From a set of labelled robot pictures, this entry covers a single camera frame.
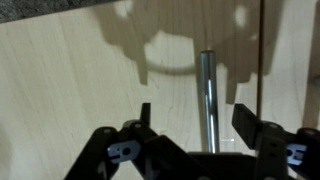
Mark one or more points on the overhead cabinet door light wood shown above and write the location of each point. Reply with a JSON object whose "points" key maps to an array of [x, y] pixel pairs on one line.
{"points": [[286, 93]]}

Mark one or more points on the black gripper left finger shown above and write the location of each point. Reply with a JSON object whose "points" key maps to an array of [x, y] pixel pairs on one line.
{"points": [[100, 156]]}

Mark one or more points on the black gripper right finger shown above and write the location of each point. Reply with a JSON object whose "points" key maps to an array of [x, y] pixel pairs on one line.
{"points": [[276, 153]]}

